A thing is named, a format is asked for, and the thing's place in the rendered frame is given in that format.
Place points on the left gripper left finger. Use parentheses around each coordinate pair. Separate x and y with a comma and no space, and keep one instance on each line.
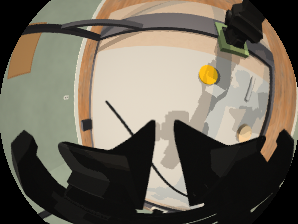
(128,164)

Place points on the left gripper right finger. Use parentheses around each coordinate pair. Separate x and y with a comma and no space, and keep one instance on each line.
(206,161)

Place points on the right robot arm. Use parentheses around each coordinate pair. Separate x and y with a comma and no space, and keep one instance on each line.
(156,211)

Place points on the grey metal cylinder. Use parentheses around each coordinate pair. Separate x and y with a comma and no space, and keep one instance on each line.
(250,88)

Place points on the tan wooden disc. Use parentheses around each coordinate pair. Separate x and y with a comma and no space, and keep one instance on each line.
(244,133)

